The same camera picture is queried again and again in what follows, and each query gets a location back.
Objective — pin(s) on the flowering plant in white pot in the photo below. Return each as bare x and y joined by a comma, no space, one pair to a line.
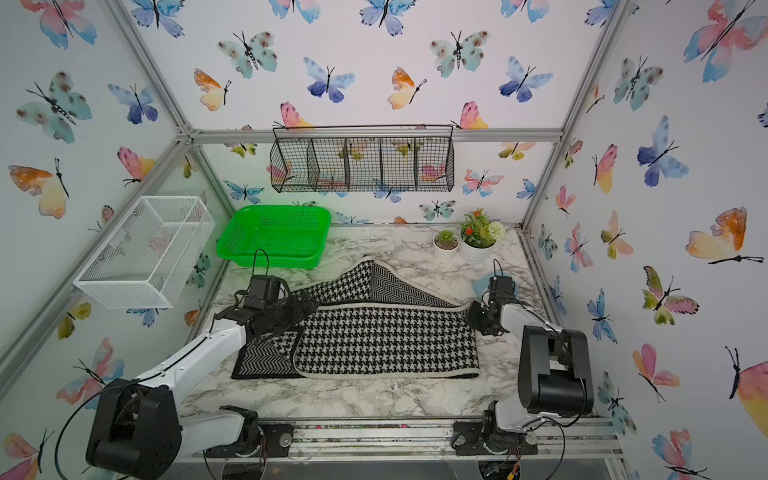
479,234

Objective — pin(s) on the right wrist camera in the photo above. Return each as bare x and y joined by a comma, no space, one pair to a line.
501,290

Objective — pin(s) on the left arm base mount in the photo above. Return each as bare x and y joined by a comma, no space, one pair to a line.
262,441

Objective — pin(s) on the small succulent in white pot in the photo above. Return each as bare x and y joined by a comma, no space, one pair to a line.
446,245

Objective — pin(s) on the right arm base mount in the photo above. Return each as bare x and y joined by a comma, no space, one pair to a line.
474,438

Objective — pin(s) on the black white patterned knit scarf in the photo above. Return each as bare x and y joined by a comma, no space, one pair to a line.
370,324

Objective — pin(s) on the green plastic basket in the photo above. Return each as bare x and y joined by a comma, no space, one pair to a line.
281,236

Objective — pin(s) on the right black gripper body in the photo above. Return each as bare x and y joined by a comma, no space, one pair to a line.
479,316

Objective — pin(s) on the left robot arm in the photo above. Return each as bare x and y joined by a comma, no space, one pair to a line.
137,430

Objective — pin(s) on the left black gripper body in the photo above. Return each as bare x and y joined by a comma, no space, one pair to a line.
285,314

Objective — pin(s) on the black wire wall basket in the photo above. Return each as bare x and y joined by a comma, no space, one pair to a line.
362,159

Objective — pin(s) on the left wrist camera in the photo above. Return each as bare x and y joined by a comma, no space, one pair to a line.
265,290

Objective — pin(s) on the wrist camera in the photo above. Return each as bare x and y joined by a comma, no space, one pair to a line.
501,290
265,290

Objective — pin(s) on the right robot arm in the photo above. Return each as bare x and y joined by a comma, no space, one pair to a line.
554,376

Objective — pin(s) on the white mesh wall basket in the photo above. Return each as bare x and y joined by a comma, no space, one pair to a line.
150,255

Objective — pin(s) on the light blue plastic scoop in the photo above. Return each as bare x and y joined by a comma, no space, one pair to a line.
481,287

